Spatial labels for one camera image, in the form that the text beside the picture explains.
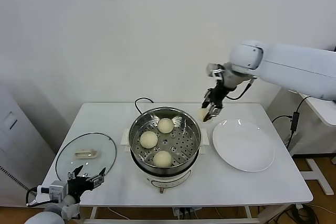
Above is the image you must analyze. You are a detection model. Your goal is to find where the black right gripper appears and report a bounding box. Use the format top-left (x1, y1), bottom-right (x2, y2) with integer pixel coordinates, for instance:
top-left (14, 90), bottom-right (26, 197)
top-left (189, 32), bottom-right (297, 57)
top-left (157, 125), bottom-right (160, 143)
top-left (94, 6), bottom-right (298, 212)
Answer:
top-left (202, 80), bottom-right (229, 123)

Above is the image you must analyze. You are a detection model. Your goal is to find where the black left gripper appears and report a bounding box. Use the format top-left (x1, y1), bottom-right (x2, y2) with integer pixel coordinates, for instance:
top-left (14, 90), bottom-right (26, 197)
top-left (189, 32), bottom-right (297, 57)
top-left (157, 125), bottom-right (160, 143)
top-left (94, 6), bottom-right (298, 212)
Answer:
top-left (67, 165), bottom-right (107, 199)

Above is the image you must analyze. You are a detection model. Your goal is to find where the white steamed baozi bun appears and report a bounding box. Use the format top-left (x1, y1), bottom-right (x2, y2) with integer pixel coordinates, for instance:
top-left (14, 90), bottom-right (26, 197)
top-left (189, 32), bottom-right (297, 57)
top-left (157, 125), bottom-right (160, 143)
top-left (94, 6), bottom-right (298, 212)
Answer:
top-left (157, 118), bottom-right (175, 134)
top-left (139, 131), bottom-right (159, 149)
top-left (153, 150), bottom-right (173, 168)
top-left (197, 108), bottom-right (214, 123)

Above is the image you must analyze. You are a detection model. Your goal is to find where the round glass pot lid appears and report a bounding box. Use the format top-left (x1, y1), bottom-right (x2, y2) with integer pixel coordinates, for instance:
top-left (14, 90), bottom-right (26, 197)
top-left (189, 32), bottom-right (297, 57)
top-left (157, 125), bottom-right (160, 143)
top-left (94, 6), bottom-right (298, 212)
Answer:
top-left (56, 132), bottom-right (118, 186)

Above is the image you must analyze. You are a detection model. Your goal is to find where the stainless steel steamer basket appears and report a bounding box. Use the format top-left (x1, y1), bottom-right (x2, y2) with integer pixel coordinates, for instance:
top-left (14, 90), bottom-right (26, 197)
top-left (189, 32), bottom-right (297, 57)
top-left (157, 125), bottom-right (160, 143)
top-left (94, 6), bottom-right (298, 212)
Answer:
top-left (129, 106), bottom-right (203, 176)

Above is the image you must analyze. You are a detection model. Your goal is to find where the round white plate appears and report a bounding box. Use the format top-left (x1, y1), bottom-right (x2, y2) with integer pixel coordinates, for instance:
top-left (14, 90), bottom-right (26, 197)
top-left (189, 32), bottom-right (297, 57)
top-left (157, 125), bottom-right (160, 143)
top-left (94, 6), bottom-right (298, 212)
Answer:
top-left (212, 118), bottom-right (276, 173)

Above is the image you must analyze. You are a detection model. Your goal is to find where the grey metal cabinet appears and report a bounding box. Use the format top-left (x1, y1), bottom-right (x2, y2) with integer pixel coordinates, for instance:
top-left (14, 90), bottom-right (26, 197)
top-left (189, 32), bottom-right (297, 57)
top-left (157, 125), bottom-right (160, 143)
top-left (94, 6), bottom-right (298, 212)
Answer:
top-left (0, 79), bottom-right (57, 206)

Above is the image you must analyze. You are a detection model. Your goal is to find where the white power strip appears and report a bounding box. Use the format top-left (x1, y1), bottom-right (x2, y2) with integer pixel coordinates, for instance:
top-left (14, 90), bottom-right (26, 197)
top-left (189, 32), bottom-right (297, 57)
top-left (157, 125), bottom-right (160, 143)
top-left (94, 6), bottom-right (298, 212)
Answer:
top-left (172, 207), bottom-right (196, 219)

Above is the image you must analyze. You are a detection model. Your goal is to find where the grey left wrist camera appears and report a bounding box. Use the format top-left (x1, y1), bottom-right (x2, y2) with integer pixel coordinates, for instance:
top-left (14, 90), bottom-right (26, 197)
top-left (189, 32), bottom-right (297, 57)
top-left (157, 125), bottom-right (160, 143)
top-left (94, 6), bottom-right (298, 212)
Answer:
top-left (36, 180), bottom-right (68, 201)

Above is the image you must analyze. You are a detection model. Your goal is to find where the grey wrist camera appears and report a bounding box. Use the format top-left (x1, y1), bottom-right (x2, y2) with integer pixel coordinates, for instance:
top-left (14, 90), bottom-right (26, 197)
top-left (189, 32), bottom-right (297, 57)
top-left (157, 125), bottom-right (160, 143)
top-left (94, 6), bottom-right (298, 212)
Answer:
top-left (36, 180), bottom-right (68, 201)
top-left (206, 62), bottom-right (224, 78)

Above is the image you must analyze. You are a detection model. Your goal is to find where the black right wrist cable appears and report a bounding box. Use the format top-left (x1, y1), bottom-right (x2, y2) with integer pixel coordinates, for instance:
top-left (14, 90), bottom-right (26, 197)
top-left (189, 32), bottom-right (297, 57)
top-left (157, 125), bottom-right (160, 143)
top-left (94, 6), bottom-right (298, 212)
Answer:
top-left (227, 77), bottom-right (257, 101)

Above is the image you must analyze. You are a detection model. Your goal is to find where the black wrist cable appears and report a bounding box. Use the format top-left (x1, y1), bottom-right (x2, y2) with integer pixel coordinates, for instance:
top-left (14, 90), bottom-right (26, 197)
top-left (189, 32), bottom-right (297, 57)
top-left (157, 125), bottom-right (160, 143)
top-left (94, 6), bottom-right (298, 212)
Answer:
top-left (227, 77), bottom-right (257, 101)
top-left (25, 186), bottom-right (39, 207)

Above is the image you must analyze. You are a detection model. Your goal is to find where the white table frame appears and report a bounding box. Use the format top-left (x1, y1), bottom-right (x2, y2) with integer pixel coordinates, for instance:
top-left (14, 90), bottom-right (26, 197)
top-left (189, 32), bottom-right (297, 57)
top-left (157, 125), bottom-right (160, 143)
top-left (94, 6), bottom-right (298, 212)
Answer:
top-left (61, 204), bottom-right (289, 224)

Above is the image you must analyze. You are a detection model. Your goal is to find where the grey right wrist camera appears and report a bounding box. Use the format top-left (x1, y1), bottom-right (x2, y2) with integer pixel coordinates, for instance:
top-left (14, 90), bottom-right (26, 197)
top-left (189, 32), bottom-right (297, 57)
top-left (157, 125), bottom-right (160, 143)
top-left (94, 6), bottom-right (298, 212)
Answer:
top-left (206, 62), bottom-right (224, 78)

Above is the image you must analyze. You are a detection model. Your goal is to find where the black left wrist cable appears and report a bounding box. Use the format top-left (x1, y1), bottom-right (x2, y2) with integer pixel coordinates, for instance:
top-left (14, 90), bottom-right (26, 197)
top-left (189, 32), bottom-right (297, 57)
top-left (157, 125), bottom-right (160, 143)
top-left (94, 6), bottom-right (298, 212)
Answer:
top-left (25, 186), bottom-right (39, 207)

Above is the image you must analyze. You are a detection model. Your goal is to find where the black cooker power cord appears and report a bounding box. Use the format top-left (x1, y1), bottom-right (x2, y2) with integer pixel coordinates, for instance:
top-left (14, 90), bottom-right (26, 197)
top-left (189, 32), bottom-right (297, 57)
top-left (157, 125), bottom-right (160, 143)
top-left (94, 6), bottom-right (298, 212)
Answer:
top-left (134, 98), bottom-right (155, 116)

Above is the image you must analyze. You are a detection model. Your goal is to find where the black desk cable with adapter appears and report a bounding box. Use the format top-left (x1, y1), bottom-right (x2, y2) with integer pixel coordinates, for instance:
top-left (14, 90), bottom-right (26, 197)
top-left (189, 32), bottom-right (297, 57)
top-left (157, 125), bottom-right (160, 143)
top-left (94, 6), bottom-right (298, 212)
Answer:
top-left (271, 95), bottom-right (313, 151)

